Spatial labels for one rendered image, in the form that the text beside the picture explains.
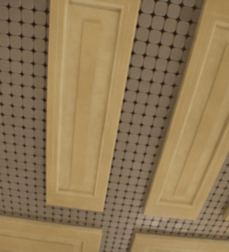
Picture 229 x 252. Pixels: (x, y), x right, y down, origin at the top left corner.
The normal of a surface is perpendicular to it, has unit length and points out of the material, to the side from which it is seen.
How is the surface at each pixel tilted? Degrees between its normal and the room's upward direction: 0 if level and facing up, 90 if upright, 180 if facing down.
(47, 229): 0
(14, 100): 0
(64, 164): 11
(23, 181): 0
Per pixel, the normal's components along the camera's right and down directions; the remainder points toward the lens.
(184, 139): -0.20, 0.35
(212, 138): 0.18, 0.40
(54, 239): 0.03, 0.18
